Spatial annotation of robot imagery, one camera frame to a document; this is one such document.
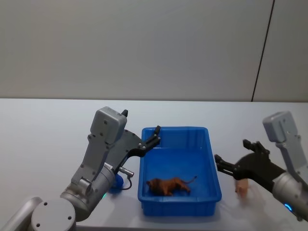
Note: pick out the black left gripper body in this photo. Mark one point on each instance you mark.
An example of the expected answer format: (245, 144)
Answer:
(127, 142)

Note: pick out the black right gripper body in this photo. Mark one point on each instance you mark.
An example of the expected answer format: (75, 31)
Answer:
(257, 168)

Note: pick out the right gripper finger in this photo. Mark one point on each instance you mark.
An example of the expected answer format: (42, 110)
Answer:
(225, 166)
(256, 146)

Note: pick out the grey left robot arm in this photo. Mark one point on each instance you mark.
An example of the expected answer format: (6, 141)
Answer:
(96, 149)

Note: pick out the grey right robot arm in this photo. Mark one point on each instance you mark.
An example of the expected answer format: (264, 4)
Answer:
(285, 183)

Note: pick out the pink pig toy figure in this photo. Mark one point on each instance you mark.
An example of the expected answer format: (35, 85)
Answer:
(241, 187)

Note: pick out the blue plastic bin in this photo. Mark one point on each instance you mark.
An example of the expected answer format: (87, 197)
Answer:
(178, 158)

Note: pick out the small blue toy figure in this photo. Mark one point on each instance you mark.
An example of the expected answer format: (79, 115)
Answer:
(119, 182)

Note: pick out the brown lion toy figure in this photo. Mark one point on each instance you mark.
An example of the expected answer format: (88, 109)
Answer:
(168, 185)

